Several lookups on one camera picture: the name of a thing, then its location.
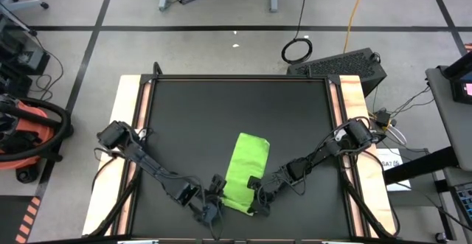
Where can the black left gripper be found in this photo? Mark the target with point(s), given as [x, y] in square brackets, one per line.
[206, 203]

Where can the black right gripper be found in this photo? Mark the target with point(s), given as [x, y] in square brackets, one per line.
[276, 185]

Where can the green microfibre towel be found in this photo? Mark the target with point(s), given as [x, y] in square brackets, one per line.
[245, 163]

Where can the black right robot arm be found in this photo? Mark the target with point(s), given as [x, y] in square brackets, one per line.
[324, 150]

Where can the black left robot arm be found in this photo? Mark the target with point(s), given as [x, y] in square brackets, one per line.
[147, 161]

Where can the black table mat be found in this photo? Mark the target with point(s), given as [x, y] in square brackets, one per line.
[206, 107]

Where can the white paper sheet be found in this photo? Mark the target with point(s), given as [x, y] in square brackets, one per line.
[400, 185]

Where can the black perforated computer tower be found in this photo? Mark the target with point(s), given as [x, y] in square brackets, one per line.
[339, 67]

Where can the black metal beam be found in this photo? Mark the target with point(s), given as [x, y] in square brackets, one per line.
[420, 166]

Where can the black caster wheel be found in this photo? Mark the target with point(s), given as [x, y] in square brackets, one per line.
[441, 237]

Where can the orange vacuum cleaner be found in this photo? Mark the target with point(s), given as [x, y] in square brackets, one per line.
[37, 126]

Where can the orange black hazard mat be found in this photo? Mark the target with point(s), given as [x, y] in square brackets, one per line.
[14, 218]

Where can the keypad with blue keys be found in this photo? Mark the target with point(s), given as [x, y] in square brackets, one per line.
[465, 201]

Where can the grey side table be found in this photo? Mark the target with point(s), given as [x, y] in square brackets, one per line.
[453, 126]

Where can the black device with pink screen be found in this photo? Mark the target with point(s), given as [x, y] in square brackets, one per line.
[461, 85]

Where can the black equipment box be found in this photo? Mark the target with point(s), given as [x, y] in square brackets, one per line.
[22, 52]

